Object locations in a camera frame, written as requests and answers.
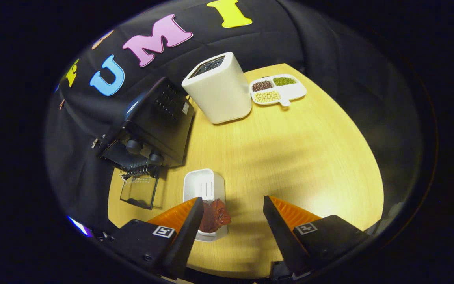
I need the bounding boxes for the black backdrop cloth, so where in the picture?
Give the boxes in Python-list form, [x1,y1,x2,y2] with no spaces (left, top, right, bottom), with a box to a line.
[45,0,424,237]

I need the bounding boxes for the red steak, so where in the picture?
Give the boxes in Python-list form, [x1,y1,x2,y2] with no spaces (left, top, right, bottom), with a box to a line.
[199,198,232,234]

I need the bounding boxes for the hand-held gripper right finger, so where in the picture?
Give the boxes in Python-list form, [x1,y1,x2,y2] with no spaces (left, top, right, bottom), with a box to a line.
[262,195,370,278]

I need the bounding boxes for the white divided bean dish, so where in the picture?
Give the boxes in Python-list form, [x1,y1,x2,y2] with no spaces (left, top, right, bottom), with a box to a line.
[249,74,307,107]

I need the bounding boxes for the black toaster oven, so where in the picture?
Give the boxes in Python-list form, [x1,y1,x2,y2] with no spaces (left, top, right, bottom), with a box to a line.
[91,76,196,210]

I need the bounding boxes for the white tall slotted appliance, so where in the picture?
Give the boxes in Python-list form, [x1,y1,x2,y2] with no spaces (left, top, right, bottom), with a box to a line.
[181,52,253,125]

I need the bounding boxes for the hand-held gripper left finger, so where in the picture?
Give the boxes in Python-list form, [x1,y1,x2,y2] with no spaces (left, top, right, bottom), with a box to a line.
[103,196,205,280]

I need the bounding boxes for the white rectangular tray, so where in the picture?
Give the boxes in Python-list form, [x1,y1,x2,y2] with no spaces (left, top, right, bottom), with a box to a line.
[182,168,229,242]

